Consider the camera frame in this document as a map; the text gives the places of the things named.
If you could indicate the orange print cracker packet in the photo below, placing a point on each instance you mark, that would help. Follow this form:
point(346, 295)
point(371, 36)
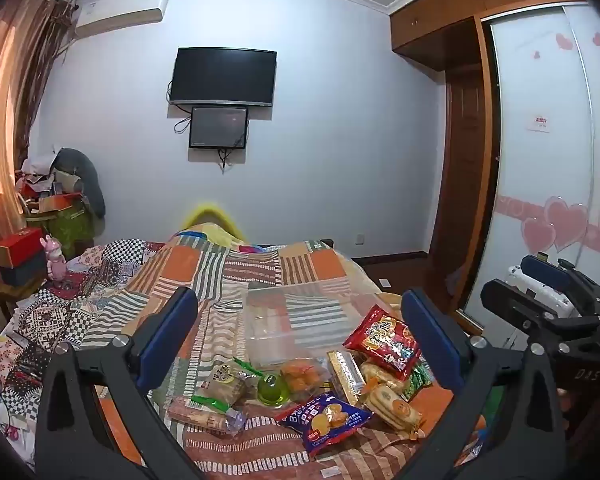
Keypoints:
point(392, 405)
point(375, 372)

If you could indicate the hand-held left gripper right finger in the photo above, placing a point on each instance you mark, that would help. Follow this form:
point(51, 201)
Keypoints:
point(427, 330)

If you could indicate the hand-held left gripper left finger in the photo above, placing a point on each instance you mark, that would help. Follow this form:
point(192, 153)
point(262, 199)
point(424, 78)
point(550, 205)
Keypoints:
point(176, 320)

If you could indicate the white door sticker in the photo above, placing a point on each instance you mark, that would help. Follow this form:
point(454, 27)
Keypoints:
point(539, 121)

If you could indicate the orange patchwork blanket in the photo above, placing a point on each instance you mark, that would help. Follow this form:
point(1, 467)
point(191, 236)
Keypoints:
point(290, 265)

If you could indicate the dark wooden door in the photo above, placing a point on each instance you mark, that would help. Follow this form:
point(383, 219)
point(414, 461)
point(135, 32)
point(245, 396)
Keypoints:
point(465, 160)

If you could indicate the small black wall monitor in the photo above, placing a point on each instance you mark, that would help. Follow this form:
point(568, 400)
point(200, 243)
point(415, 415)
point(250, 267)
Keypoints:
point(219, 127)

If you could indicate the pink toy figure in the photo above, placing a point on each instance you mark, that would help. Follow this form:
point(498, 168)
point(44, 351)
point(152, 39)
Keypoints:
point(55, 260)

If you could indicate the clear plastic container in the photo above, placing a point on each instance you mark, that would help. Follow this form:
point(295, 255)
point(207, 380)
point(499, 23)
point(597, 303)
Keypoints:
point(305, 320)

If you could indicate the red snack packet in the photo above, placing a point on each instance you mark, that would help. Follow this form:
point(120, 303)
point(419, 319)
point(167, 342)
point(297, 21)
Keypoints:
point(385, 340)

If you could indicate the green jelly cup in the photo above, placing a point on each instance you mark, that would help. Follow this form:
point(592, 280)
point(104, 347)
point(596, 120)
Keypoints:
point(271, 391)

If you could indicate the gold foil packet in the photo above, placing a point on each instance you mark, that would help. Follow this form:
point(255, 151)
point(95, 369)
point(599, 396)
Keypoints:
point(345, 372)

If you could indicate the pile of papers and boxes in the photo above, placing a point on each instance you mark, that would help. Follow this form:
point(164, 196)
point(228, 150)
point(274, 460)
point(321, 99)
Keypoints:
point(42, 185)

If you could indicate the black wall television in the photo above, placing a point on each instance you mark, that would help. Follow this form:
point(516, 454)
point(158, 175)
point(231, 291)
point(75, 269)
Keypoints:
point(222, 75)

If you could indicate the orange striped curtain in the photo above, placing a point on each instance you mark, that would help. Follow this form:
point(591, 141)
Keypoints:
point(10, 110)

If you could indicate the white air conditioner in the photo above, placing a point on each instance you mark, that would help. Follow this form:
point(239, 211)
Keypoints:
point(120, 10)

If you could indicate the green cardboard box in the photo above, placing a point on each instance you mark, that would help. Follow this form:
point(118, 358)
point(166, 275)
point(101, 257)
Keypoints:
point(70, 230)

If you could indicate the green snack packet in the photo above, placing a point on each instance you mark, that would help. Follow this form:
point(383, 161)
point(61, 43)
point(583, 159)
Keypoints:
point(416, 379)

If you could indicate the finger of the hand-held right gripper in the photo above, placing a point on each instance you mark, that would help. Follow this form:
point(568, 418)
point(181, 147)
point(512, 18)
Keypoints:
point(505, 300)
point(545, 267)

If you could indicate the red gift box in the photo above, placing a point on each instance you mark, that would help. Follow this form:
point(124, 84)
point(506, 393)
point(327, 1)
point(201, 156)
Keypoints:
point(20, 247)

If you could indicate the white wall socket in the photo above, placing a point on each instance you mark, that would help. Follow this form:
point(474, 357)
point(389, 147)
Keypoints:
point(360, 239)

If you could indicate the white sliding door pink hearts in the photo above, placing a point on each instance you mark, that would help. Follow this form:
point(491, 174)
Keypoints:
point(540, 185)

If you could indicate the brown cake packet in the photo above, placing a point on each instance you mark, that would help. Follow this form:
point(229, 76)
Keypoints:
point(225, 385)

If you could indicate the wooden wardrobe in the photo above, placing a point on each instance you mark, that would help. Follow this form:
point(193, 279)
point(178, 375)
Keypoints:
point(430, 25)

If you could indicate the green label biscuit packet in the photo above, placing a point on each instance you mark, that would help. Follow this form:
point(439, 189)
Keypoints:
point(200, 417)

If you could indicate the clear pack of orange fruits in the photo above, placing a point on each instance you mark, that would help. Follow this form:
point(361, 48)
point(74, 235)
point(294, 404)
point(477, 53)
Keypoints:
point(302, 375)

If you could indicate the blue chips packet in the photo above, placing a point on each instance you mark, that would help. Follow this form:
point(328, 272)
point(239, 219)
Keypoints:
point(325, 420)

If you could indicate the dark flat box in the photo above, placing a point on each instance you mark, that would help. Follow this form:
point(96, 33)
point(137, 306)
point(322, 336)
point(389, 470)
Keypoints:
point(20, 274)

